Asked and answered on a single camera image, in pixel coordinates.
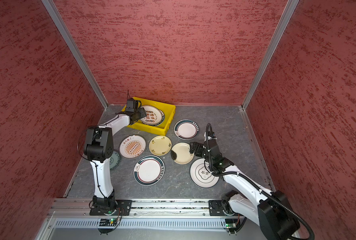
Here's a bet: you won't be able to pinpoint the cream plate black brushstroke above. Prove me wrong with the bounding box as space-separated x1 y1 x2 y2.
171 143 194 165

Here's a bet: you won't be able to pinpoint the white plate green quatrefoil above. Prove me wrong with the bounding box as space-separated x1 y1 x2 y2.
190 159 219 189

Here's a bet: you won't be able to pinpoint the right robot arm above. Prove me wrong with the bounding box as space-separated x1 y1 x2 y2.
190 140 300 240

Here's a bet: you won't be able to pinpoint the white plate red characters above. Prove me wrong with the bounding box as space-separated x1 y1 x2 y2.
140 106 162 126

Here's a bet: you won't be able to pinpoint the white plate orange sunburst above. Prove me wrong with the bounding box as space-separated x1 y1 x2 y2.
119 135 146 159

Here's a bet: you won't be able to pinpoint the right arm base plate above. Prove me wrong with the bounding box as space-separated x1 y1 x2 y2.
208 200 236 216

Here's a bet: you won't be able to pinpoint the aluminium corner post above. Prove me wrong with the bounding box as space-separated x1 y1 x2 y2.
41 0 109 109
242 0 299 111

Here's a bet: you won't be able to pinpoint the left aluminium corner post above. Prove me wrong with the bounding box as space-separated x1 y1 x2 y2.
41 0 109 109

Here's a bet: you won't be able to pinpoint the white plate green rim far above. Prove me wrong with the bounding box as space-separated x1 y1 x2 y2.
174 119 199 140

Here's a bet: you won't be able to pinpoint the right aluminium corner post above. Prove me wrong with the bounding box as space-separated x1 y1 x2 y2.
242 0 299 111

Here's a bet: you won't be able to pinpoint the aluminium front rail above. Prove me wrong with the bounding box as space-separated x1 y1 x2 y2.
47 198 227 218

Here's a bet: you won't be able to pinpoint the right controller board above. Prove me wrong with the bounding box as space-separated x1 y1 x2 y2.
224 219 240 234

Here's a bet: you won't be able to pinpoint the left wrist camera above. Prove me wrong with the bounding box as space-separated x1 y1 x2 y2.
126 98 142 112

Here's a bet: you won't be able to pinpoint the controller board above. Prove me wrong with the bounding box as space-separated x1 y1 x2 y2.
98 219 117 228
224 219 240 234

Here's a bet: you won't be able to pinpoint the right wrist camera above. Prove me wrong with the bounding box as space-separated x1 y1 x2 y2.
204 137 218 149

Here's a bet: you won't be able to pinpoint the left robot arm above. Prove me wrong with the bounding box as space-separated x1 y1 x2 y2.
83 98 147 216

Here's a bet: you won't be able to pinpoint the cream plate small motifs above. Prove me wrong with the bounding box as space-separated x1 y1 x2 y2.
149 136 172 156

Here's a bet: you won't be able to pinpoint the teal patterned small plate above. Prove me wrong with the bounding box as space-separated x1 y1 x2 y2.
109 151 121 170

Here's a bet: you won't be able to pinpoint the white plate green rim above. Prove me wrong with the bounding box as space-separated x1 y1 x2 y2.
174 119 199 140
134 156 165 186

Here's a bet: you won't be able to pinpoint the black corrugated cable conduit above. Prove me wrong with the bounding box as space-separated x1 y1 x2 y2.
204 122 315 240

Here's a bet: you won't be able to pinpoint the yellow plastic bin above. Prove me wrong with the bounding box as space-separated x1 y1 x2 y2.
128 97 176 136

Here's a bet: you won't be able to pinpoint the dark green rim text plate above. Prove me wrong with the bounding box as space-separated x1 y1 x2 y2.
154 110 165 126

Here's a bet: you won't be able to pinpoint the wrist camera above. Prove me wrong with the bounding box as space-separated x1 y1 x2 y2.
126 98 142 112
204 137 218 149

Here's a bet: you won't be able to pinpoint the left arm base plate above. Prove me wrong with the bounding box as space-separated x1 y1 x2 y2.
90 200 133 216

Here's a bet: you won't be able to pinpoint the white plate green rim near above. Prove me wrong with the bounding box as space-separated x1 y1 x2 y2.
134 156 165 186

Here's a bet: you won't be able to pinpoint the left controller board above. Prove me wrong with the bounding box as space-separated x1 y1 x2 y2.
98 219 117 228

